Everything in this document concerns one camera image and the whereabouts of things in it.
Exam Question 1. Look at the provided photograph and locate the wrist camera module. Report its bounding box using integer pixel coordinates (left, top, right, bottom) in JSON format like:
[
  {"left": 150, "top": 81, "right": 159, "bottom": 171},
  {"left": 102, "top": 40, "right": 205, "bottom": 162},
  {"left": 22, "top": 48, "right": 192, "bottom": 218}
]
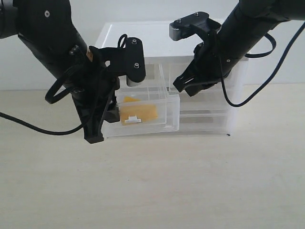
[
  {"left": 169, "top": 11, "right": 221, "bottom": 41},
  {"left": 98, "top": 34, "right": 146, "bottom": 87}
]

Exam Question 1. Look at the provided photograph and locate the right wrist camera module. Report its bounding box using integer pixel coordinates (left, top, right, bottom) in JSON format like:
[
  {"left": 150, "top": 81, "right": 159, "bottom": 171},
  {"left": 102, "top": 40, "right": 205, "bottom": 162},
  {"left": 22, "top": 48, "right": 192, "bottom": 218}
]
[{"left": 169, "top": 11, "right": 221, "bottom": 41}]

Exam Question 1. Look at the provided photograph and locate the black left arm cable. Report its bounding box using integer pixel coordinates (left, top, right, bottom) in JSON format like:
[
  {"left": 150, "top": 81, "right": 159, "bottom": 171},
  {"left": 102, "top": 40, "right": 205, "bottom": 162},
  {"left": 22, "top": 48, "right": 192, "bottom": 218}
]
[{"left": 0, "top": 66, "right": 86, "bottom": 136}]

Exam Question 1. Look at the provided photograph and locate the clear bottom wide drawer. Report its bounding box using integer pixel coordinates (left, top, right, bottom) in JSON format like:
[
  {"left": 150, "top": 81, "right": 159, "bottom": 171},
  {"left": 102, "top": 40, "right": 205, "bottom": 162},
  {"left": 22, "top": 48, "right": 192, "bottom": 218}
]
[{"left": 179, "top": 114, "right": 234, "bottom": 135}]

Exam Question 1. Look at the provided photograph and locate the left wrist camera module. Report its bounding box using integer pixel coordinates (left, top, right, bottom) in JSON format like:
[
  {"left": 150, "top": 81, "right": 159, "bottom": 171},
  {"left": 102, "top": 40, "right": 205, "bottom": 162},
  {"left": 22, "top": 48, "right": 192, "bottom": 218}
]
[{"left": 98, "top": 34, "right": 146, "bottom": 87}]

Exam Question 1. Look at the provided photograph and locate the clear middle wide drawer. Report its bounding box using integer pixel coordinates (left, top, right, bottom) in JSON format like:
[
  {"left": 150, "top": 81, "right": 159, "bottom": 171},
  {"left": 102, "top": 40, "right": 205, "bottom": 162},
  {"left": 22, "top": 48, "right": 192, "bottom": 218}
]
[{"left": 179, "top": 90, "right": 233, "bottom": 113}]

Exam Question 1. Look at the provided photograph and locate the clear wide drawer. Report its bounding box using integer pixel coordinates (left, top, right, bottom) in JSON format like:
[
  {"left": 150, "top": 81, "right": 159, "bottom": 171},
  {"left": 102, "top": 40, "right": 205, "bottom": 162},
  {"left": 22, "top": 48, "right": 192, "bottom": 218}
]
[
  {"left": 179, "top": 90, "right": 233, "bottom": 113},
  {"left": 179, "top": 114, "right": 234, "bottom": 135}
]

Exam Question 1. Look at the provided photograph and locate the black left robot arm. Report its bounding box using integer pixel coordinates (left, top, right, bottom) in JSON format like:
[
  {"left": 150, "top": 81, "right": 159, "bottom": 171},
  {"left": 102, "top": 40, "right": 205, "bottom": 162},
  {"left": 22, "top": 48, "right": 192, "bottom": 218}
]
[{"left": 0, "top": 0, "right": 115, "bottom": 144}]

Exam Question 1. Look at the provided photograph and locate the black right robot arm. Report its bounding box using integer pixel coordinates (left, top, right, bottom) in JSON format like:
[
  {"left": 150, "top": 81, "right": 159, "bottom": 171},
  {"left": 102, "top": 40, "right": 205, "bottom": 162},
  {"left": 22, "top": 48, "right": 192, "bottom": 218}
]
[{"left": 169, "top": 0, "right": 305, "bottom": 96}]

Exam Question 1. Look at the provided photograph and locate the white plastic drawer cabinet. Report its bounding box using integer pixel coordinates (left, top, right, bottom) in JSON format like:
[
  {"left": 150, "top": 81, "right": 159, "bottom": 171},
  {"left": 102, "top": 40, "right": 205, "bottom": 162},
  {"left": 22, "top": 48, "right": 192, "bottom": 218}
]
[{"left": 95, "top": 21, "right": 244, "bottom": 136}]

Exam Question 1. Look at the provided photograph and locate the yellow cheese wedge toy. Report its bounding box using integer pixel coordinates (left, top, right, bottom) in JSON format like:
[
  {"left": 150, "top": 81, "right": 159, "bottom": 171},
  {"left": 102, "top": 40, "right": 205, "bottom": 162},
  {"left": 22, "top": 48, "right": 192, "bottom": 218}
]
[{"left": 119, "top": 96, "right": 158, "bottom": 125}]

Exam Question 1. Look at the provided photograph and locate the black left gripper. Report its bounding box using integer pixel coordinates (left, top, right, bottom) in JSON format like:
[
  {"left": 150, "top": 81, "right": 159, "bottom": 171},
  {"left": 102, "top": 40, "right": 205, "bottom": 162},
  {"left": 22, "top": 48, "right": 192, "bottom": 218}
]
[{"left": 69, "top": 46, "right": 120, "bottom": 144}]

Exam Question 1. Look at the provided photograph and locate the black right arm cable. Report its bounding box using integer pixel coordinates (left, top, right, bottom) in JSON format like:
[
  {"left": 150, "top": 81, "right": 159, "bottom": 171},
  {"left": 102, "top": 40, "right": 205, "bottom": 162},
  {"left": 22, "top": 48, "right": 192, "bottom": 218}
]
[{"left": 220, "top": 22, "right": 305, "bottom": 108}]

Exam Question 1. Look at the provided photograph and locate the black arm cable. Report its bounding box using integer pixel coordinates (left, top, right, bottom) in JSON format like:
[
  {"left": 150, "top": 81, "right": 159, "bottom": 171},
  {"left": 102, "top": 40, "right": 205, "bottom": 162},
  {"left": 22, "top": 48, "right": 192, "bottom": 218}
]
[
  {"left": 0, "top": 66, "right": 86, "bottom": 136},
  {"left": 220, "top": 22, "right": 305, "bottom": 108}
]

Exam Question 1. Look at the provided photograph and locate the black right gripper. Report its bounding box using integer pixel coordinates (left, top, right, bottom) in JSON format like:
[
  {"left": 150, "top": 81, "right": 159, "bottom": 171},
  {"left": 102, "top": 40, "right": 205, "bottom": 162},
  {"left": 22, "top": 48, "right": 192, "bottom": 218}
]
[{"left": 173, "top": 31, "right": 231, "bottom": 97}]

